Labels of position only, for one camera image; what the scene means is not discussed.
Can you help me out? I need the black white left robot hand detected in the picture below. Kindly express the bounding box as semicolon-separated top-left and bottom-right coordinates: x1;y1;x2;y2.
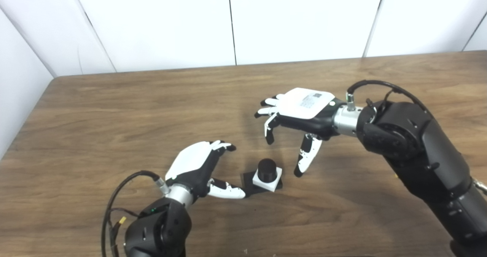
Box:
165;140;247;200

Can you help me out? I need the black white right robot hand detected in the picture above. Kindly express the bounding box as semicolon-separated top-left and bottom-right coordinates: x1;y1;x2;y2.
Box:
254;88;339;178

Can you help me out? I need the black peg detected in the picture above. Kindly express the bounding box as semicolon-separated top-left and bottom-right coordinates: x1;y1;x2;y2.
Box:
240;158;284;197

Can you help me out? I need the white square piece with hole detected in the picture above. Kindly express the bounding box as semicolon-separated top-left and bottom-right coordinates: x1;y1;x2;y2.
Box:
252;167;283;192

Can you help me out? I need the thin black right wrist wire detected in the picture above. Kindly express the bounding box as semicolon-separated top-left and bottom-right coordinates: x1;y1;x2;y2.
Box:
365;90;394;113

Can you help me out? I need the thick black left wrist cable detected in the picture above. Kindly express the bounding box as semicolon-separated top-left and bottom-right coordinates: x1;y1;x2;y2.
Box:
101;170;170;257

